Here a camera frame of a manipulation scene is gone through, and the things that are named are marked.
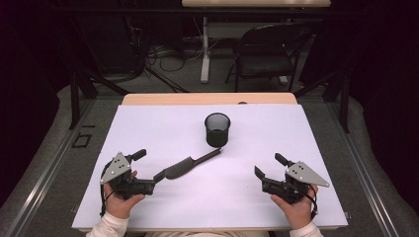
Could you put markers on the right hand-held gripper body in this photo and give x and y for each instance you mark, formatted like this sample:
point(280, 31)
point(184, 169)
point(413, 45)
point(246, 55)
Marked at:
point(304, 174)

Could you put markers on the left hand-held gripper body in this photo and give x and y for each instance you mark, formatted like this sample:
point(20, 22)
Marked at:
point(115, 168)

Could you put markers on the black mesh cup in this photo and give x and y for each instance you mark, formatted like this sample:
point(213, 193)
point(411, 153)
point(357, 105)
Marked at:
point(217, 136)

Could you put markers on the person's left hand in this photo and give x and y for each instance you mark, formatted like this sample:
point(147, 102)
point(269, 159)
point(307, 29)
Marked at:
point(117, 204)

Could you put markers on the person's right hand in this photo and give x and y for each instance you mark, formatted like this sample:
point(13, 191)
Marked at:
point(299, 212)

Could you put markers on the white table cover board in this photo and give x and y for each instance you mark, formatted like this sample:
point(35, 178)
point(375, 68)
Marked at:
point(197, 204)

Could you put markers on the wooden table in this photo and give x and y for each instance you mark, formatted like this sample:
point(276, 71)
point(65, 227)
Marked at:
point(184, 98)

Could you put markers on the black metal stand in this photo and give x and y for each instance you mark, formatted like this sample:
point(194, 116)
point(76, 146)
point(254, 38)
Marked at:
point(75, 98)
point(345, 105)

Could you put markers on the black folding chair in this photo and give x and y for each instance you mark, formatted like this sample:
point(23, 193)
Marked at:
point(263, 64)

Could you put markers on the white desk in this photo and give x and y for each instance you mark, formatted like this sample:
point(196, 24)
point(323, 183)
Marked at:
point(205, 59)

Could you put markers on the aluminium floor rail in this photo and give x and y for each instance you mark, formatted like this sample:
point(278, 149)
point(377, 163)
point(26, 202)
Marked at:
point(362, 177)
point(49, 171)

